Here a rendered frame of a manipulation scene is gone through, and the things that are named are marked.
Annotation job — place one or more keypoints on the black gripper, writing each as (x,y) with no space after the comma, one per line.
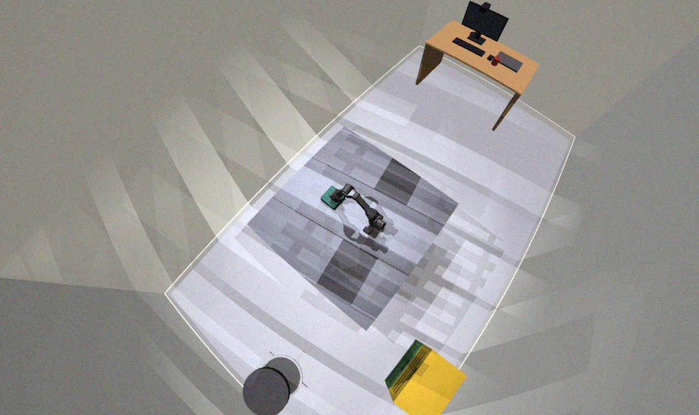
(368,230)

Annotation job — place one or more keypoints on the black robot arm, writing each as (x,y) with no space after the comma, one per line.
(372,214)

